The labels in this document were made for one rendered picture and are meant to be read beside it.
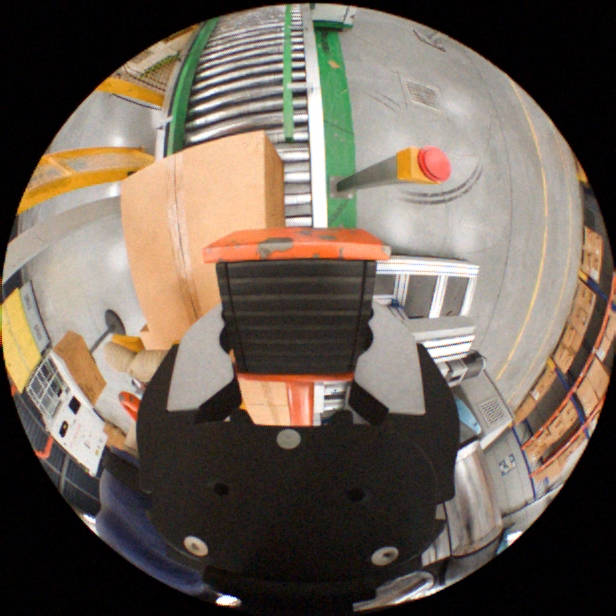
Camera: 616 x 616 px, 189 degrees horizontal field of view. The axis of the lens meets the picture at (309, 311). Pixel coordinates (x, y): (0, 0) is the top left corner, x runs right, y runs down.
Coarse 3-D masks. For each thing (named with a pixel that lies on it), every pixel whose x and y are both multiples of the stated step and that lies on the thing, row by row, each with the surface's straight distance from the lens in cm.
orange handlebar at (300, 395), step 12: (288, 384) 16; (300, 384) 16; (312, 384) 16; (120, 396) 36; (132, 396) 34; (288, 396) 17; (300, 396) 17; (312, 396) 17; (132, 408) 34; (288, 408) 19; (300, 408) 18; (312, 408) 18; (300, 420) 20; (312, 420) 20
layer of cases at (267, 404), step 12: (144, 336) 145; (156, 348) 144; (240, 384) 133; (252, 384) 130; (264, 384) 128; (276, 384) 126; (252, 396) 140; (264, 396) 137; (276, 396) 136; (252, 408) 152; (264, 408) 149; (276, 408) 147; (264, 420) 164; (276, 420) 161; (288, 420) 160
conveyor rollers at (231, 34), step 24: (216, 24) 188; (240, 24) 168; (264, 24) 159; (216, 48) 141; (240, 48) 131; (264, 48) 123; (216, 72) 121; (240, 72) 111; (264, 72) 111; (192, 96) 114; (240, 96) 100; (216, 120) 100; (264, 120) 90; (192, 144) 101; (288, 216) 83
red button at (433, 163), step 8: (424, 152) 40; (432, 152) 40; (440, 152) 41; (424, 160) 38; (432, 160) 39; (440, 160) 40; (448, 160) 42; (424, 168) 39; (432, 168) 39; (440, 168) 40; (448, 168) 41; (432, 176) 39; (440, 176) 40; (448, 176) 42
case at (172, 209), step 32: (160, 160) 54; (192, 160) 49; (224, 160) 45; (256, 160) 43; (128, 192) 61; (160, 192) 53; (192, 192) 47; (224, 192) 44; (256, 192) 42; (128, 224) 61; (160, 224) 52; (192, 224) 47; (224, 224) 44; (256, 224) 42; (128, 256) 63; (160, 256) 54; (192, 256) 49; (160, 288) 57; (192, 288) 52; (160, 320) 63; (192, 320) 56
